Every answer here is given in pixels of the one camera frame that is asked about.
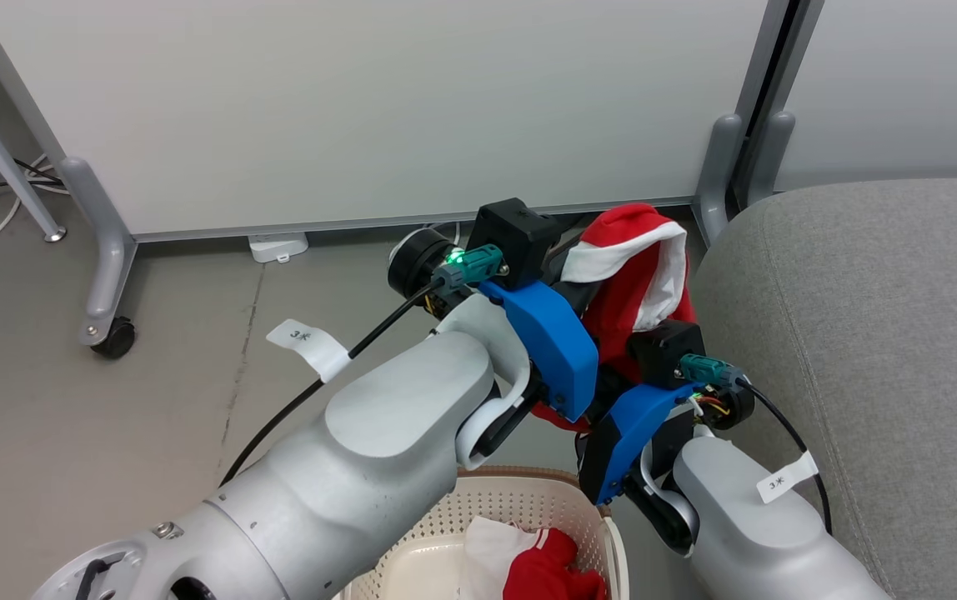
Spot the black castor wheel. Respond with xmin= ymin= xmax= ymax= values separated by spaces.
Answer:
xmin=91 ymin=317 xmax=136 ymax=360

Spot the cream perforated laundry basket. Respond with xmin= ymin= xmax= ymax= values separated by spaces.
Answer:
xmin=337 ymin=467 xmax=631 ymax=600

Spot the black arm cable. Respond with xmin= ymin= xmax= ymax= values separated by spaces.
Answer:
xmin=218 ymin=279 xmax=450 ymax=488
xmin=737 ymin=377 xmax=834 ymax=536

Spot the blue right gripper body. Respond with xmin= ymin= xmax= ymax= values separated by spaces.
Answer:
xmin=579 ymin=382 xmax=698 ymax=507

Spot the white cable label tag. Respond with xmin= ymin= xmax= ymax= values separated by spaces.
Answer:
xmin=756 ymin=451 xmax=819 ymax=505
xmin=266 ymin=319 xmax=352 ymax=384

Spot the teal cable connector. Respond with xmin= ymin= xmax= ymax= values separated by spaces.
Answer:
xmin=679 ymin=354 xmax=742 ymax=388
xmin=433 ymin=244 xmax=504 ymax=291

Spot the teal right cable connector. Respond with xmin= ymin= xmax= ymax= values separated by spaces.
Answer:
xmin=679 ymin=354 xmax=742 ymax=388

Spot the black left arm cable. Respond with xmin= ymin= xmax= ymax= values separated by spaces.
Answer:
xmin=218 ymin=279 xmax=450 ymax=488

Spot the red white hooded garment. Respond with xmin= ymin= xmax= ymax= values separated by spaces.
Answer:
xmin=529 ymin=202 xmax=700 ymax=434

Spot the grey fabric sofa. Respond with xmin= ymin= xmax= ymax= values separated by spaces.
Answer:
xmin=689 ymin=177 xmax=957 ymax=600

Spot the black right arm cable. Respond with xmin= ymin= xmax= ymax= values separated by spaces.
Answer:
xmin=737 ymin=377 xmax=834 ymax=536

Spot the wide white partition panel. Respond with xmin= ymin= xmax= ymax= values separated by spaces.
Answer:
xmin=0 ymin=0 xmax=792 ymax=347

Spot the white plastic floor device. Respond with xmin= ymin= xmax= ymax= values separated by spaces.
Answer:
xmin=248 ymin=232 xmax=310 ymax=264

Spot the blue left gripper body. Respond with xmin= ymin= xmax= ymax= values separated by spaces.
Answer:
xmin=478 ymin=279 xmax=600 ymax=423

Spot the teal left cable connector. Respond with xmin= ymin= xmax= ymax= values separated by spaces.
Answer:
xmin=433 ymin=244 xmax=504 ymax=291

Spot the narrow white partition panel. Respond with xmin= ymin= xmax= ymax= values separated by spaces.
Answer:
xmin=745 ymin=0 xmax=957 ymax=209

